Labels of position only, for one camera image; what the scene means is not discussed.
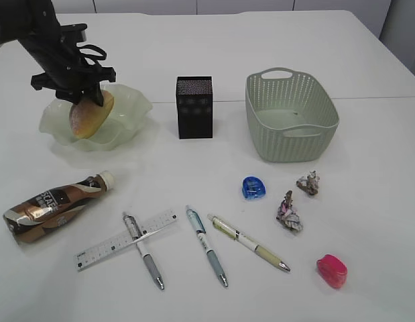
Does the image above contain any clear plastic ruler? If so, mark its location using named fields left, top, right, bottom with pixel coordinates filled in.
left=73, top=209, right=178, bottom=272

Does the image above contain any blue clip grey pen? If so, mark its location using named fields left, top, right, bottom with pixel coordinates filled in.
left=186, top=205, right=229, bottom=288

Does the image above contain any pale green plastic basket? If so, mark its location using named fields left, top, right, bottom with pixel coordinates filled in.
left=245, top=70, right=339, bottom=162

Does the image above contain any paper ball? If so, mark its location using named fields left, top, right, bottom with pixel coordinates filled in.
left=296, top=170, right=320, bottom=196
left=276, top=190, right=303, bottom=233

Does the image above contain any pale green wavy glass bowl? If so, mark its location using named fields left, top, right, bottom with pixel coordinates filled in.
left=39, top=84, right=152, bottom=152

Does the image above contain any sugared bread roll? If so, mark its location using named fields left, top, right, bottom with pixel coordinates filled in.
left=69, top=90, right=115, bottom=139

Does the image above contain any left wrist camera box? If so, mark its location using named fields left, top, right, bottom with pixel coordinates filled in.
left=60, top=23, right=88, bottom=44

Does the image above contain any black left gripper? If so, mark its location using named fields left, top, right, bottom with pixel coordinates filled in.
left=18, top=13, right=116, bottom=107

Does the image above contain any grey grip clear pen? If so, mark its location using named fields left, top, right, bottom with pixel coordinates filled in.
left=123, top=212, right=165, bottom=290

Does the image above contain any black perforated pen holder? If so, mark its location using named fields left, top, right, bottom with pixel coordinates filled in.
left=176, top=76, right=213, bottom=140

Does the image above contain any brown coffee drink bottle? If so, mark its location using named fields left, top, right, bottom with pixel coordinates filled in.
left=3, top=171, right=115, bottom=244

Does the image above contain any pink pencil sharpener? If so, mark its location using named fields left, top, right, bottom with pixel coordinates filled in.
left=316, top=254, right=348, bottom=289

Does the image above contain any cream green pen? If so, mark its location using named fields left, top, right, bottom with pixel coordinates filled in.
left=207, top=214, right=291, bottom=273

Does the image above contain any blue pencil sharpener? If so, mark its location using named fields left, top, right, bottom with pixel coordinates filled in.
left=241, top=176, right=266, bottom=200

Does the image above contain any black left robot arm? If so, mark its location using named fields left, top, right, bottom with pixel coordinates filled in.
left=0, top=1, right=116, bottom=106

